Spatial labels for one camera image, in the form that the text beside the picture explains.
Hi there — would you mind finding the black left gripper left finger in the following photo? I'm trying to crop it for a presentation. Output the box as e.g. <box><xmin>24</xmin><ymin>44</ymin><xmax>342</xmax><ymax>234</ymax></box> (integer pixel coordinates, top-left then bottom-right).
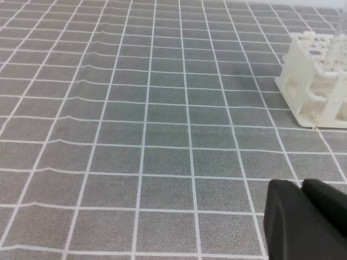
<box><xmin>264</xmin><ymin>179</ymin><xmax>346</xmax><ymax>259</ymax></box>

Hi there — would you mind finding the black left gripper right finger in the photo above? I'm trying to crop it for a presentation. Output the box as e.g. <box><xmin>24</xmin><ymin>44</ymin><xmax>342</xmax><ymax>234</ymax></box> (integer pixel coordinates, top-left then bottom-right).
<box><xmin>301</xmin><ymin>179</ymin><xmax>346</xmax><ymax>236</ymax></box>

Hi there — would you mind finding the grey grid tablecloth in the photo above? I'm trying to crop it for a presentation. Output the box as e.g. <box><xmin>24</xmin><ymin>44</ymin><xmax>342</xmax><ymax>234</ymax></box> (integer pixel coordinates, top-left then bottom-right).
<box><xmin>1</xmin><ymin>1</ymin><xmax>346</xmax><ymax>259</ymax></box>

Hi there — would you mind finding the clear glass test tube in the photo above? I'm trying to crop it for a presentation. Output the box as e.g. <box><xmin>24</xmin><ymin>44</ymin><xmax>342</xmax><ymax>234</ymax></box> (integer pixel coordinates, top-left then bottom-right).
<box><xmin>324</xmin><ymin>4</ymin><xmax>346</xmax><ymax>72</ymax></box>

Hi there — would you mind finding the white plastic test tube rack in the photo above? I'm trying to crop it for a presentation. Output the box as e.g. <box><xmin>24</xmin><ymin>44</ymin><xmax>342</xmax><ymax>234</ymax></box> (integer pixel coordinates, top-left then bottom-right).
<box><xmin>275</xmin><ymin>31</ymin><xmax>346</xmax><ymax>128</ymax></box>

